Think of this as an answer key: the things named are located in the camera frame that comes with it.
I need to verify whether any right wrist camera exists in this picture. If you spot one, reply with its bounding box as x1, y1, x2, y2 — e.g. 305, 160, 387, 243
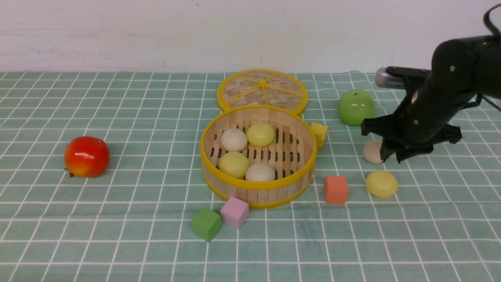
375, 66, 431, 90

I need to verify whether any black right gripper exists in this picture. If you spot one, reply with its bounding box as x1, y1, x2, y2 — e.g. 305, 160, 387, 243
361, 82, 478, 163

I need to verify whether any green cube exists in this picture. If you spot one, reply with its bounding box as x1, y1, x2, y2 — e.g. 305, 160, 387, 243
191, 207, 222, 242

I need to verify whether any woven bamboo steamer lid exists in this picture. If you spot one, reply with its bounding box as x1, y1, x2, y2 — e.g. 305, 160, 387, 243
216, 69, 308, 116

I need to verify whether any beige bun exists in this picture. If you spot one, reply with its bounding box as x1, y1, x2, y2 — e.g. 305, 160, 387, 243
362, 139, 383, 164
245, 163, 276, 182
220, 128, 248, 152

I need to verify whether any bamboo steamer tray yellow rim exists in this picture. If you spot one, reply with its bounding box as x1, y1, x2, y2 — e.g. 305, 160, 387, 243
199, 105, 318, 209

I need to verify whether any red apple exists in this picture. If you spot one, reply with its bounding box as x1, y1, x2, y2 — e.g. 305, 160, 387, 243
64, 136, 110, 178

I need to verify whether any beige bun front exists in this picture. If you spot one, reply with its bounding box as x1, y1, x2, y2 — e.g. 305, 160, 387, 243
245, 163, 276, 182

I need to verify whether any yellow bun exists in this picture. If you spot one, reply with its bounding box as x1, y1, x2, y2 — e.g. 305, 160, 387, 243
365, 170, 399, 198
218, 152, 250, 179
246, 123, 275, 147

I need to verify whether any pink cube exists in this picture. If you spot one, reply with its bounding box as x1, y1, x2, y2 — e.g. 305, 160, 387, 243
220, 196, 249, 229

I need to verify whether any orange cube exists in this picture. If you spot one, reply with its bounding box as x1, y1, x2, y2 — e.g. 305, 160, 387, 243
324, 175, 349, 204

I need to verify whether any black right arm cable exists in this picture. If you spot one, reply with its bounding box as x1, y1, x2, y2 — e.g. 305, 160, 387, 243
474, 3, 501, 112

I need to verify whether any green apple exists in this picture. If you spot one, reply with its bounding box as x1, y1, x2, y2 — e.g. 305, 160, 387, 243
337, 89, 375, 127

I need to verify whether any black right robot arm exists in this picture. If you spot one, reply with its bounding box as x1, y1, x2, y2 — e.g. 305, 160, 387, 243
361, 36, 501, 162

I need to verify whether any yellow cube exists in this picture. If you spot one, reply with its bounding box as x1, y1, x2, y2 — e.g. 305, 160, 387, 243
311, 123, 328, 148

